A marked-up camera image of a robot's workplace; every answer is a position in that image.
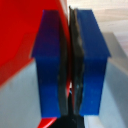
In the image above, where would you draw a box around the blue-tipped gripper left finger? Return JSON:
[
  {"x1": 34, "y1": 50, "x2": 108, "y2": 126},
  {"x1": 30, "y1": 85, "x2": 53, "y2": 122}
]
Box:
[{"x1": 30, "y1": 9, "x2": 71, "y2": 118}]

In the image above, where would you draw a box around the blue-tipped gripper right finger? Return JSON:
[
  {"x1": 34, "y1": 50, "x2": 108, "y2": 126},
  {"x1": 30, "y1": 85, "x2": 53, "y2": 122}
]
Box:
[{"x1": 68, "y1": 6, "x2": 112, "y2": 117}]

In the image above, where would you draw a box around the red plastic cup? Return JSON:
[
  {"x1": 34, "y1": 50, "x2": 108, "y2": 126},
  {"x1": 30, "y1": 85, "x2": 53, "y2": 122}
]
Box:
[{"x1": 0, "y1": 0, "x2": 73, "y2": 128}]

